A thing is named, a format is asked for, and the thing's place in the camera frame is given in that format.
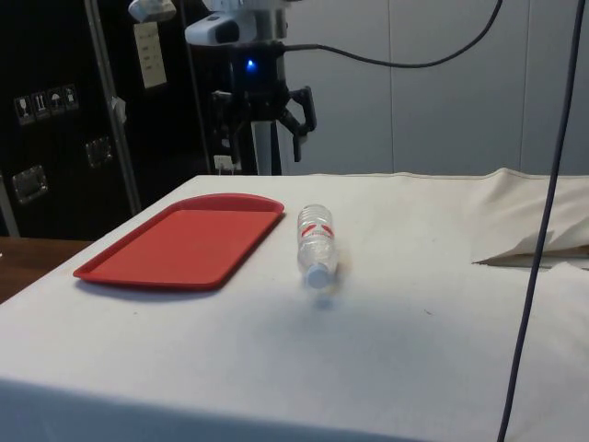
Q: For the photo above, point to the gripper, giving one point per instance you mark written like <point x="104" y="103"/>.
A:
<point x="260" y="73"/>

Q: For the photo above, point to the clear plastic bottle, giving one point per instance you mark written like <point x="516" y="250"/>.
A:
<point x="316" y="239"/>

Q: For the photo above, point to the red tray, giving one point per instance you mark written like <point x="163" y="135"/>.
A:
<point x="184" y="248"/>

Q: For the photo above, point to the black cabinet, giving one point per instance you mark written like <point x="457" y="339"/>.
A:
<point x="60" y="152"/>

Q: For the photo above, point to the pale grey locker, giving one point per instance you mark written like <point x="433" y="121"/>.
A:
<point x="538" y="92"/>

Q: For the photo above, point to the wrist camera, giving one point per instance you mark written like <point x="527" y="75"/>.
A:
<point x="211" y="30"/>

